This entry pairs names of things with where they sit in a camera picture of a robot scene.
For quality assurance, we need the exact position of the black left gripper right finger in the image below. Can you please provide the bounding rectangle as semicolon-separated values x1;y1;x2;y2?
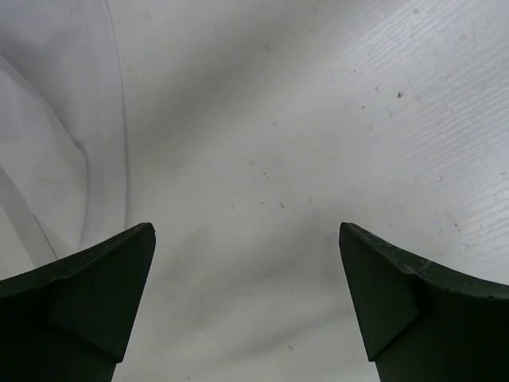
339;222;508;381

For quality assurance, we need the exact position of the white sheer garment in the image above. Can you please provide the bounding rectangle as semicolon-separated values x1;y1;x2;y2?
1;1;128;278

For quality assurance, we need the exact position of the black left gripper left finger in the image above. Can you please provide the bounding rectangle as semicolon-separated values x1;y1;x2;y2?
1;223;156;381

